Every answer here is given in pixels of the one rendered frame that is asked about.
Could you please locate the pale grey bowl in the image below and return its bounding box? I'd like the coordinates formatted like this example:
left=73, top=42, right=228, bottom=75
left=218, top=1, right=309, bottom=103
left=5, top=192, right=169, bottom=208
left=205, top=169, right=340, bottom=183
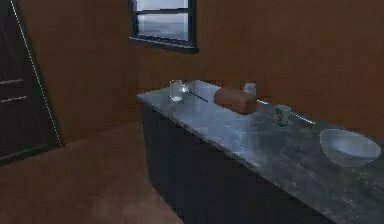
left=319, top=128, right=382, bottom=168

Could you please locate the long thin dark utensil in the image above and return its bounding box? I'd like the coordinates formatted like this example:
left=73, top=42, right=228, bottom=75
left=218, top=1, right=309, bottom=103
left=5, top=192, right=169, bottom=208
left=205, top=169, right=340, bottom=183
left=186, top=90, right=210, bottom=103

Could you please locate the clear drinking glass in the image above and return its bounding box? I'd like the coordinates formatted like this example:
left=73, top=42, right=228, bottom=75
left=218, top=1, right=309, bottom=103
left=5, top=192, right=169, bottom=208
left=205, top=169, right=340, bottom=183
left=169, top=79, right=185, bottom=103

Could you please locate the brown bread loaf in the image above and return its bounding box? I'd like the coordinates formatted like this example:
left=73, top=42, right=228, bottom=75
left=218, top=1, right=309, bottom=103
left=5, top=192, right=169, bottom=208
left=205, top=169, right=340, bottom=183
left=213, top=85, right=258, bottom=116

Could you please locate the small white shaker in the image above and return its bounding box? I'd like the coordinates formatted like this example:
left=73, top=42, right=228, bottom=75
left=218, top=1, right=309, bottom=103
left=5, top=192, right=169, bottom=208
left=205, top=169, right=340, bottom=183
left=242, top=81, right=257, bottom=97

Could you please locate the dark kitchen counter marble top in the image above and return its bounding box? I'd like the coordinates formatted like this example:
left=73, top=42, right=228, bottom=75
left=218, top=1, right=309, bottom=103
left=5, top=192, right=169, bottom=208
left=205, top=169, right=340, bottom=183
left=135, top=79, right=384, bottom=224

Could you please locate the white green printed mug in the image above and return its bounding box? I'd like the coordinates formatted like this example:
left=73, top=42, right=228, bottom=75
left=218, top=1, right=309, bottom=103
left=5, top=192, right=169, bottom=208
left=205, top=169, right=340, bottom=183
left=273, top=104, right=292, bottom=128

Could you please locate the dark framed window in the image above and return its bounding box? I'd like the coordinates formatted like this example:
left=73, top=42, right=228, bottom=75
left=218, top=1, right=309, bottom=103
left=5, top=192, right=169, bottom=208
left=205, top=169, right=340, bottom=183
left=128, top=0, right=200, bottom=54

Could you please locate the long thin silver utensil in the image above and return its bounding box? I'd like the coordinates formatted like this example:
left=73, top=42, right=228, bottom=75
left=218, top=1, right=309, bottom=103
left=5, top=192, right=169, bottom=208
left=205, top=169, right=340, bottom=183
left=257, top=99, right=316, bottom=126

